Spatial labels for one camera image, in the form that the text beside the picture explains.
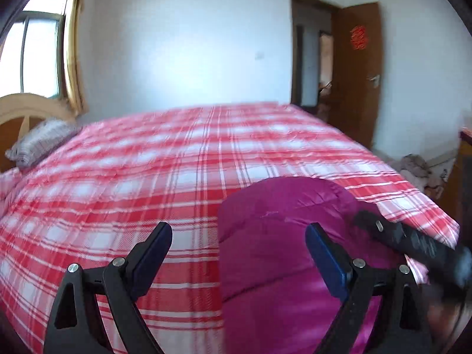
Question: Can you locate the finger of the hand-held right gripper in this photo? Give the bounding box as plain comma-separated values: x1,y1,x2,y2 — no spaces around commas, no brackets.
354,209,462,285

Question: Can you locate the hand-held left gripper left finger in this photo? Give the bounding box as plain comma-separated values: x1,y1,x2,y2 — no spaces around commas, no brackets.
43,222,173,354

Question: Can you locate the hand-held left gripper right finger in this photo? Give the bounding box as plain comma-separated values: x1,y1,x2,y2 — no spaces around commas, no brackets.
304,222,434,354

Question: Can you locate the purple down jacket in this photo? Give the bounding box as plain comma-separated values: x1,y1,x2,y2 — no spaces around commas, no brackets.
217,177,430,354

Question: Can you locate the pile of clothes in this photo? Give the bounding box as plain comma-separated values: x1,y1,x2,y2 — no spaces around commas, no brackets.
398,154,452,198

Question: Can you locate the red plaid bed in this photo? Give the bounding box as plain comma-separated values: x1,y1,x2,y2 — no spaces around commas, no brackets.
0,101,461,354

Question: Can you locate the brown wooden door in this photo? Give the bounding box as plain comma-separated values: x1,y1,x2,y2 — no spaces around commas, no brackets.
330,2,382,150

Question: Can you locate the grey striped pillow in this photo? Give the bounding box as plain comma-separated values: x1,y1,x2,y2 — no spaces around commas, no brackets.
5,118,83,170

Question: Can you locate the beige wooden headboard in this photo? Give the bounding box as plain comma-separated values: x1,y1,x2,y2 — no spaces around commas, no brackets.
0,93,76,173

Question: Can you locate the red paper door decoration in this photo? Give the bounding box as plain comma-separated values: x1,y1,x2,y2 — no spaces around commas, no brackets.
350,26,367,50

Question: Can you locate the yellow curtain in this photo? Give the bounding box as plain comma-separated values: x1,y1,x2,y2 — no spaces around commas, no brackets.
63,0,91,117

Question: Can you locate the window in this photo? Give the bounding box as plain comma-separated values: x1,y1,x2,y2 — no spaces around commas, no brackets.
0,0,74,100

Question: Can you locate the dark wooden door frame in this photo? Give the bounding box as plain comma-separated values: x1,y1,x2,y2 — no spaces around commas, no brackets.
289,0,343,115

